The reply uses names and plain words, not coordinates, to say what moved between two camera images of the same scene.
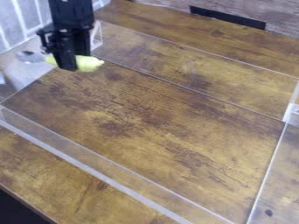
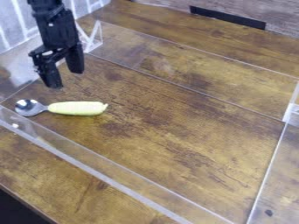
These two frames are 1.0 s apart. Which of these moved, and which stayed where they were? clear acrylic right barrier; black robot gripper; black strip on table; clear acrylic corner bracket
Moved: black robot gripper
Stayed: black strip on table; clear acrylic right barrier; clear acrylic corner bracket
